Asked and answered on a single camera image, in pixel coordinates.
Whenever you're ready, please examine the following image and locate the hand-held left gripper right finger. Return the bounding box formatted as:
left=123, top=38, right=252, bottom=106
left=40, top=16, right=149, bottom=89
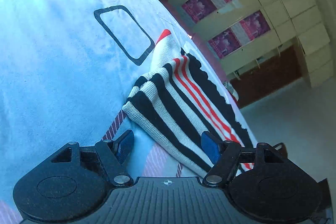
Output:
left=201, top=131, right=286, bottom=186

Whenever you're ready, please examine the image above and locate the striped folded cloth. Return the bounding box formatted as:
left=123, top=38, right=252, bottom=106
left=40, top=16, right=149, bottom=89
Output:
left=223, top=81, right=239, bottom=102

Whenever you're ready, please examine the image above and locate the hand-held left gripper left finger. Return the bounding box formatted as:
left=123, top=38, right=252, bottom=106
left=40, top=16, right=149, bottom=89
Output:
left=50, top=130, right=135, bottom=186

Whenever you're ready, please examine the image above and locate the blue patterned bedsheet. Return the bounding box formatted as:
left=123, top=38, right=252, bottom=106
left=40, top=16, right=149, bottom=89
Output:
left=0, top=0, right=254, bottom=217

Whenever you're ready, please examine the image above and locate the cream corner shelf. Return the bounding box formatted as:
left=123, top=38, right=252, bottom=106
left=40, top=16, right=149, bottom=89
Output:
left=226, top=43, right=283, bottom=83

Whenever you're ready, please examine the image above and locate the brown wooden door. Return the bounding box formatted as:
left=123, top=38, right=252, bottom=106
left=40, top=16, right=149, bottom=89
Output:
left=228, top=46, right=305, bottom=109

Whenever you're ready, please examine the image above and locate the striped knit sweater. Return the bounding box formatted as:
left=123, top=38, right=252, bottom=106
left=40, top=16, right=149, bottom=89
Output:
left=122, top=29, right=256, bottom=178

